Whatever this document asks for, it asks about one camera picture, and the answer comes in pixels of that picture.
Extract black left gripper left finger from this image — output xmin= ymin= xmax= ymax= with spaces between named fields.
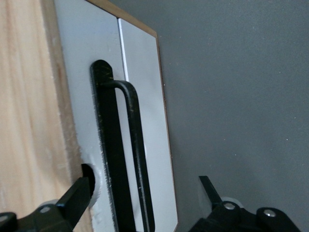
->
xmin=56 ymin=177 xmax=95 ymax=229

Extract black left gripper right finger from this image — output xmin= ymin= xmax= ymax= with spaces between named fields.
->
xmin=198 ymin=175 xmax=223 ymax=210

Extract black metal drawer handle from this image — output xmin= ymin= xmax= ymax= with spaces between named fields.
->
xmin=89 ymin=59 xmax=155 ymax=232

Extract white-fronted wooden drawer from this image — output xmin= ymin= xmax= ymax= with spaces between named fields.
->
xmin=53 ymin=0 xmax=178 ymax=232

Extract light wooden drawer cabinet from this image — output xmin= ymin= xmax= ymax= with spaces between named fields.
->
xmin=0 ymin=0 xmax=179 ymax=232

